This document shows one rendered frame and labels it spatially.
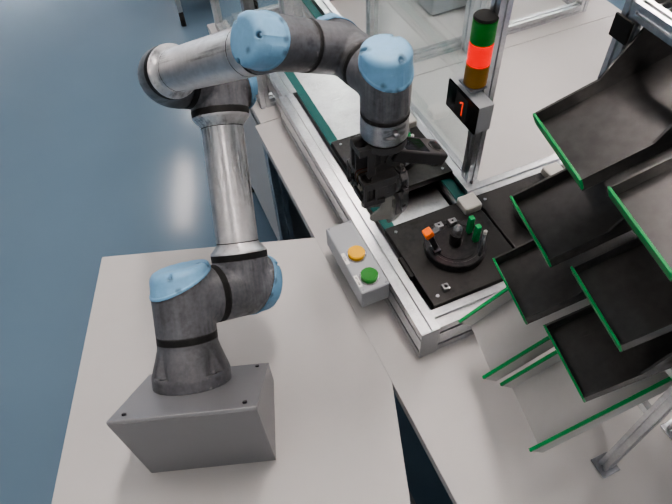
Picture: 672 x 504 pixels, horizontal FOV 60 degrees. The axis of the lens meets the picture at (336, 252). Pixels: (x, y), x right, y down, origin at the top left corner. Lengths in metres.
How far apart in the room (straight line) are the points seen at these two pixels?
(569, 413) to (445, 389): 0.29
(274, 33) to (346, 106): 1.03
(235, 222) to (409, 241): 0.43
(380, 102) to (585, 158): 0.28
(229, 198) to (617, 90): 0.71
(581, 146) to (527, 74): 1.29
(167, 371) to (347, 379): 0.40
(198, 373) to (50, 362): 1.53
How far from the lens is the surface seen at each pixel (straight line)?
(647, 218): 0.77
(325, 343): 1.35
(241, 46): 0.83
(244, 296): 1.17
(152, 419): 1.06
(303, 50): 0.84
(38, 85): 3.99
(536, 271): 1.06
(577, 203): 0.94
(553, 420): 1.15
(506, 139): 1.83
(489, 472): 1.26
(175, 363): 1.13
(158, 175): 3.09
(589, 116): 0.85
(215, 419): 1.05
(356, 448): 1.25
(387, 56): 0.82
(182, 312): 1.11
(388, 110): 0.86
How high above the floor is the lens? 2.04
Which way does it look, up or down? 52 degrees down
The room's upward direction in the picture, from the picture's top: 4 degrees counter-clockwise
